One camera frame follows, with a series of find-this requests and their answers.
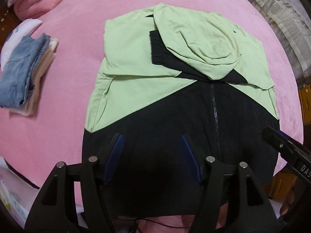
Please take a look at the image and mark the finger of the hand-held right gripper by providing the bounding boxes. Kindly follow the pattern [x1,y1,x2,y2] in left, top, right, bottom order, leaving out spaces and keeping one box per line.
[261,126,295,157]
[277,130,311,154]

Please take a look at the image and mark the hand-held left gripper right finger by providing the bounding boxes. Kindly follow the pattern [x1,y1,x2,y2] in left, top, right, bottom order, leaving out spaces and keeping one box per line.
[182,133,280,233]

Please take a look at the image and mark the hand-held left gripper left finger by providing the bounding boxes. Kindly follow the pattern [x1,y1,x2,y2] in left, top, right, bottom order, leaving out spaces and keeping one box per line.
[24,133,125,233]

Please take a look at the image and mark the green and black hooded jacket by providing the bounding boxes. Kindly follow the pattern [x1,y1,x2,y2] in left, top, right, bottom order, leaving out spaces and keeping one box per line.
[81,2,280,217]

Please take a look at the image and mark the person's right hand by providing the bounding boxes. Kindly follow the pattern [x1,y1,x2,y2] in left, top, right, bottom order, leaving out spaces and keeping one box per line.
[279,187,298,215]

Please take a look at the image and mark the person's pink trousers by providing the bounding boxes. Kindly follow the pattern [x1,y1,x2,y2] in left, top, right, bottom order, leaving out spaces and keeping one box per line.
[107,215,234,233]

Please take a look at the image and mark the pink fleece bed blanket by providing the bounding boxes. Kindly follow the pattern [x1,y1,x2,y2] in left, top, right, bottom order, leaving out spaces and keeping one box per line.
[0,0,305,207]

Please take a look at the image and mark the white paper box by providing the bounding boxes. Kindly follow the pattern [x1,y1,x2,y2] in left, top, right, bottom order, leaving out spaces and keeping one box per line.
[0,155,40,224]

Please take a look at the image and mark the folded beige cloth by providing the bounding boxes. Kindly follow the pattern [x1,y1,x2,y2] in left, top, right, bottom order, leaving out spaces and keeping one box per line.
[10,38,59,116]

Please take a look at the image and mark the cream lace furniture cover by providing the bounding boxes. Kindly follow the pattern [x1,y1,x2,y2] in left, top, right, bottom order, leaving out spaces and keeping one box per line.
[234,0,311,83]

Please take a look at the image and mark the folded blue jeans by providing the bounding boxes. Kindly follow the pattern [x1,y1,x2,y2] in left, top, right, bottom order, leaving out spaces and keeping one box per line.
[0,33,51,108]

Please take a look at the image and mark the white patterned cloth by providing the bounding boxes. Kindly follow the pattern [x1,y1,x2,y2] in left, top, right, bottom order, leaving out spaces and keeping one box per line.
[0,18,43,68]

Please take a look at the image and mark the pink folded quilt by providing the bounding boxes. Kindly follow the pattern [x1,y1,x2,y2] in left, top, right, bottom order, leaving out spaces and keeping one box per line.
[13,0,71,20]

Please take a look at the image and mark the dark wooden headboard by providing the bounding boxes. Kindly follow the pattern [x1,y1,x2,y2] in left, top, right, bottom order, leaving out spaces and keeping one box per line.
[0,3,18,51]

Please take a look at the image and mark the black cable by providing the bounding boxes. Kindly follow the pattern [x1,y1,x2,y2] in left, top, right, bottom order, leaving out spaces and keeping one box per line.
[117,215,187,233]

